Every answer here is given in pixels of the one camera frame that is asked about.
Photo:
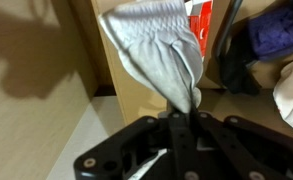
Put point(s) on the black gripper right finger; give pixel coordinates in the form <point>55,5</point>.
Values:
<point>226,146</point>

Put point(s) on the purple cloth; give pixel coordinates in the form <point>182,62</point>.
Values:
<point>276,30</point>

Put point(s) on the red cardboard box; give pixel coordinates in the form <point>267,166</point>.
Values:
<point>201,23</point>

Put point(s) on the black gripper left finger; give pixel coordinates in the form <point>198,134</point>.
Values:
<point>182,146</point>

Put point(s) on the brown leather armchair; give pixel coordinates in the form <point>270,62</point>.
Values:
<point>136,100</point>

